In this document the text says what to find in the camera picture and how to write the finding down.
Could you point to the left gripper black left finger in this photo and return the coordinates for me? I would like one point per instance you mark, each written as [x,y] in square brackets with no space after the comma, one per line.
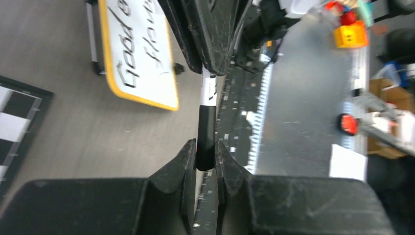
[161,204]

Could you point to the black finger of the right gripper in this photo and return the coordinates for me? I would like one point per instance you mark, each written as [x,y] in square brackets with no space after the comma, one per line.
[175,14]
[213,26]

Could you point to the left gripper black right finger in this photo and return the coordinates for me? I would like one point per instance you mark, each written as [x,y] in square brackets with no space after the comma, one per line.
[285,205]

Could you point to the yellow framed whiteboard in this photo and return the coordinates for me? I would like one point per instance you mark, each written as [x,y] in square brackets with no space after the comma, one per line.
[130,45]

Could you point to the black white marker pen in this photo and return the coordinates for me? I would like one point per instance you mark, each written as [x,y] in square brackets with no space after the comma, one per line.
[208,88]

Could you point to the black marker cap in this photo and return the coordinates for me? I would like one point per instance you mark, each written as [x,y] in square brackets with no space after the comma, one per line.
[205,156]

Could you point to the black white checkerboard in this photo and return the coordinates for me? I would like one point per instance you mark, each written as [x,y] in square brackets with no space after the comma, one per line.
[22,110]

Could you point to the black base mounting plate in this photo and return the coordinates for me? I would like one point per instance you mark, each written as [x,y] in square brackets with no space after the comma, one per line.
[239,126]

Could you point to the white paper sheet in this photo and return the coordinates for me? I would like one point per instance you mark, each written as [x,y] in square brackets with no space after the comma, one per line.
[345,163]

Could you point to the red round button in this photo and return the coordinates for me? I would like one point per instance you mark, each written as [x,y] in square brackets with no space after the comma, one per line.
[347,124]

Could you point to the yellow toy block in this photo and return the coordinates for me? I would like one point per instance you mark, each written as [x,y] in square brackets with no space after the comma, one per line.
[351,36]

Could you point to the brown cardboard box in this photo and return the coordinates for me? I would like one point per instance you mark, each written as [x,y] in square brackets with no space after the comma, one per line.
[390,122]

